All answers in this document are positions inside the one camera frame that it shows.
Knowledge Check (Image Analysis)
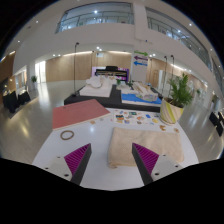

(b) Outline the pink flat board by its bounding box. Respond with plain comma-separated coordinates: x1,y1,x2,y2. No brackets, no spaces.
51,98,112,131

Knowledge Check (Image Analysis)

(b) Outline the black floor lamp pole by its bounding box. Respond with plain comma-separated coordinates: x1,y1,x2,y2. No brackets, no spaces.
170,54,176,83
71,41,81,98
162,55,168,95

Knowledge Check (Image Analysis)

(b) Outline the sign with coloured arrows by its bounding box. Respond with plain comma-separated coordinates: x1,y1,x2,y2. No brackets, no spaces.
133,49,149,68

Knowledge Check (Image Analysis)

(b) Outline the black display platform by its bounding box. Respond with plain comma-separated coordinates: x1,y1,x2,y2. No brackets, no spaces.
63,84,164,113

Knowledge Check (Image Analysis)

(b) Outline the architectural model on blue base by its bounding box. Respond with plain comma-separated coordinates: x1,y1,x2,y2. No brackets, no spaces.
120,81,163,106

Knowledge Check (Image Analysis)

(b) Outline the sheet with colourful pictures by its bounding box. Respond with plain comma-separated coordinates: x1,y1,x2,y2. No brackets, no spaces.
113,109,161,127

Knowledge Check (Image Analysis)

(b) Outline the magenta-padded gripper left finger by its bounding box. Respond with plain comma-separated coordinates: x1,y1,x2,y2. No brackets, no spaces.
42,143,93,186

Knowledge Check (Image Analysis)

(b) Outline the wooden ring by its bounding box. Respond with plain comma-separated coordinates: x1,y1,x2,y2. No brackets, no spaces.
59,129,75,141

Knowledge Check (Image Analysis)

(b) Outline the black piano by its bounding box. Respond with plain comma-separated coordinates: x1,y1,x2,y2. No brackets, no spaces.
94,65,129,82

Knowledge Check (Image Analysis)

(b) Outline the white architectural model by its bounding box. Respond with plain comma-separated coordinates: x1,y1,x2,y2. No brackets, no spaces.
79,75,114,98

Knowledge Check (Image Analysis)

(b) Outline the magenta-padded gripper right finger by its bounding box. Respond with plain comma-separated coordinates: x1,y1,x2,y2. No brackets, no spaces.
131,143,184,186

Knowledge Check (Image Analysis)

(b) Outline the small background potted plant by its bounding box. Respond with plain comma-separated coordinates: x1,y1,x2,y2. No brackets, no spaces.
30,75,38,91

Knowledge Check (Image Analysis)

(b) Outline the beige towel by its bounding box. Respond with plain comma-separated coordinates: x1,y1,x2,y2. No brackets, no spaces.
107,127,185,169

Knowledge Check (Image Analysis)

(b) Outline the group of black chairs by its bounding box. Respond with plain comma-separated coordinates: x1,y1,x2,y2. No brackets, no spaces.
209,110,224,137
2,89,32,114

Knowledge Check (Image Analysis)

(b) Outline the potted plant in striped pot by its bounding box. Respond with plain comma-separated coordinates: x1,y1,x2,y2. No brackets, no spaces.
159,73,194,126

